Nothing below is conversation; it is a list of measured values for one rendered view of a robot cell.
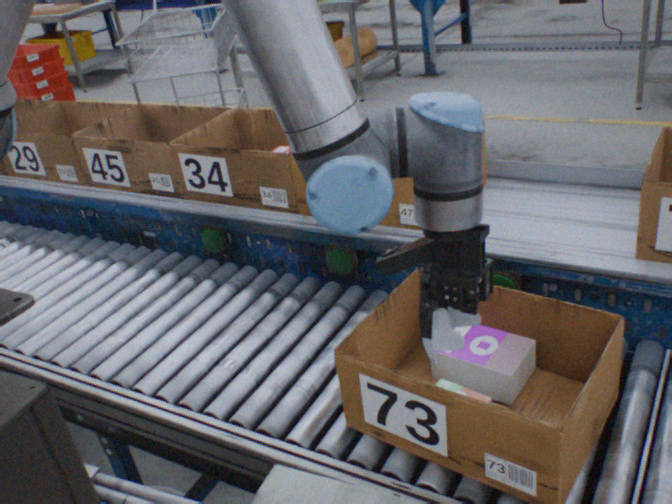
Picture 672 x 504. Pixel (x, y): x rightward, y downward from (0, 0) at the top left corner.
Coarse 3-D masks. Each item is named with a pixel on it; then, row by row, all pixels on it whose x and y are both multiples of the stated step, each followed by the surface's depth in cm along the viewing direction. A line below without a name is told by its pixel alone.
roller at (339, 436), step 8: (344, 416) 124; (336, 424) 122; (344, 424) 122; (328, 432) 121; (336, 432) 120; (344, 432) 121; (352, 432) 122; (360, 432) 124; (328, 440) 119; (336, 440) 119; (344, 440) 120; (352, 440) 121; (320, 448) 118; (328, 448) 118; (336, 448) 118; (344, 448) 119; (328, 456) 118; (336, 456) 117; (344, 456) 119
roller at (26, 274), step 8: (80, 240) 208; (88, 240) 209; (64, 248) 204; (72, 248) 205; (48, 256) 200; (56, 256) 201; (64, 256) 202; (40, 264) 197; (48, 264) 198; (24, 272) 193; (32, 272) 194; (8, 280) 190; (16, 280) 191; (24, 280) 192; (8, 288) 188
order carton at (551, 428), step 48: (384, 336) 127; (528, 336) 124; (576, 336) 118; (432, 384) 127; (528, 384) 123; (576, 384) 121; (384, 432) 116; (480, 432) 101; (528, 432) 95; (576, 432) 98; (480, 480) 107; (576, 480) 104
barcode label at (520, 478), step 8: (488, 456) 102; (488, 464) 103; (496, 464) 102; (504, 464) 101; (512, 464) 100; (488, 472) 104; (496, 472) 103; (504, 472) 102; (512, 472) 101; (520, 472) 100; (528, 472) 99; (504, 480) 103; (512, 480) 102; (520, 480) 101; (528, 480) 100; (520, 488) 102; (528, 488) 101
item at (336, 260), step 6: (330, 252) 160; (336, 252) 159; (342, 252) 158; (330, 258) 161; (336, 258) 160; (342, 258) 159; (348, 258) 158; (330, 264) 162; (336, 264) 160; (342, 264) 160; (348, 264) 159; (336, 270) 161; (342, 270) 161; (348, 270) 160
